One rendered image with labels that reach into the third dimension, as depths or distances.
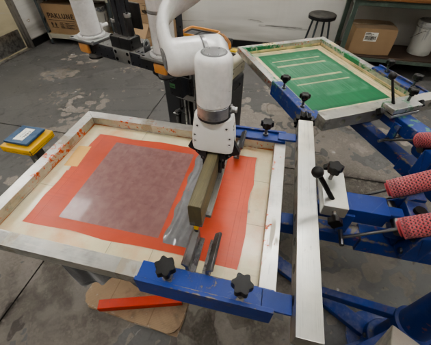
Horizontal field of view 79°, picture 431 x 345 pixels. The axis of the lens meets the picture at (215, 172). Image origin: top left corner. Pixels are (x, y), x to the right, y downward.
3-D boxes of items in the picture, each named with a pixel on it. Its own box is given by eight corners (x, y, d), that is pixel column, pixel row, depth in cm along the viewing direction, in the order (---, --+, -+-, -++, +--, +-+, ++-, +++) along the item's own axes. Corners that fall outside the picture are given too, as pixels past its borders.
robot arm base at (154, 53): (166, 44, 117) (161, 3, 105) (189, 48, 112) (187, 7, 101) (144, 55, 107) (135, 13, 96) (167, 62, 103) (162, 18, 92)
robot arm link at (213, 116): (240, 95, 57) (239, 106, 59) (201, 90, 59) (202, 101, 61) (234, 113, 52) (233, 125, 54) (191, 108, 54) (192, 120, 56)
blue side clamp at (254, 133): (202, 143, 98) (200, 128, 93) (204, 135, 102) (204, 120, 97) (282, 155, 94) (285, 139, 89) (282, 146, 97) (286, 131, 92)
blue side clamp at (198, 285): (139, 291, 61) (133, 279, 56) (148, 270, 64) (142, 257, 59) (268, 324, 56) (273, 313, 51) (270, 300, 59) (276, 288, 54)
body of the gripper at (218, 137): (239, 103, 59) (237, 141, 67) (196, 97, 60) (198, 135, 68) (233, 122, 54) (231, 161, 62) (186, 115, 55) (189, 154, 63)
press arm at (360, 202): (312, 215, 70) (317, 203, 66) (312, 198, 74) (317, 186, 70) (382, 227, 67) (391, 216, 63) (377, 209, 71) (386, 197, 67)
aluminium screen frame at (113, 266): (-30, 242, 68) (-41, 235, 65) (92, 118, 108) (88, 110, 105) (271, 317, 56) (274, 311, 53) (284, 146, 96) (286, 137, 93)
